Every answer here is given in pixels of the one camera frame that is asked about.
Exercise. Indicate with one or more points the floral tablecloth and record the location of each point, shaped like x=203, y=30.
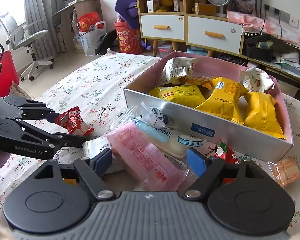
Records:
x=95, y=85

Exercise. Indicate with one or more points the pink silver cardboard box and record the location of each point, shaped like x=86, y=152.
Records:
x=238, y=137

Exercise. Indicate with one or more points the purple plush toy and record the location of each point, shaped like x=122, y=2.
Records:
x=127, y=10

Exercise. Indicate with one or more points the yellow small snack pack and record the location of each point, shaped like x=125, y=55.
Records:
x=224, y=99

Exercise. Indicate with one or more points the clear blue bread pack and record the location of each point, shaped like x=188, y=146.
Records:
x=169, y=140

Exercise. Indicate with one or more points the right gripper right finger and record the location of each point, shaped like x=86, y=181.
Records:
x=207, y=171

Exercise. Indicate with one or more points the small red snack pack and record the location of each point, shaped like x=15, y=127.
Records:
x=73, y=122

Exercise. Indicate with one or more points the white red shopping bag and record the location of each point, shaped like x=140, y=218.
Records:
x=91, y=31

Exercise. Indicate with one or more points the pink wafer pack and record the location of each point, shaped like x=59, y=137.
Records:
x=144, y=159

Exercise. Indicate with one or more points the orange snack bar pack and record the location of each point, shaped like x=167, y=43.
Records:
x=198, y=81

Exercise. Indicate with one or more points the yellow waffle snack pack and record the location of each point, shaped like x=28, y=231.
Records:
x=186, y=95

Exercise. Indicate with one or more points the white text snack pack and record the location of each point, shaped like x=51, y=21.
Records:
x=256, y=80

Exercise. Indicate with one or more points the small silver blue pack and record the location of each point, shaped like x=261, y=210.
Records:
x=154, y=116

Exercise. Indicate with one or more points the wooden shelf drawer cabinet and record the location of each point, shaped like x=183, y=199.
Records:
x=185, y=26

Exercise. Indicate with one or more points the white office chair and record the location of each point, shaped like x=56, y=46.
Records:
x=16, y=39

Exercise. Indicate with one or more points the pink cloth runner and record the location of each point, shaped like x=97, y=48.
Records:
x=252, y=24

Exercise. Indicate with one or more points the brown cracker clear pack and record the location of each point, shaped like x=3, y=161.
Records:
x=285, y=172

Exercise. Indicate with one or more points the red white candy pack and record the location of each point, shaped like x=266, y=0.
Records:
x=230, y=170

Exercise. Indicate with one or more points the yellow ridged snack pack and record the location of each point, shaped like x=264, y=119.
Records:
x=261, y=114

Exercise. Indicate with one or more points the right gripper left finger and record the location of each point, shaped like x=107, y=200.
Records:
x=90, y=172

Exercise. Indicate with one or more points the low wooden tv console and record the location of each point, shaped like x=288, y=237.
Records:
x=274, y=55

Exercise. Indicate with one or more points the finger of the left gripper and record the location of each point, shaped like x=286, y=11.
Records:
x=31, y=110
x=34, y=139

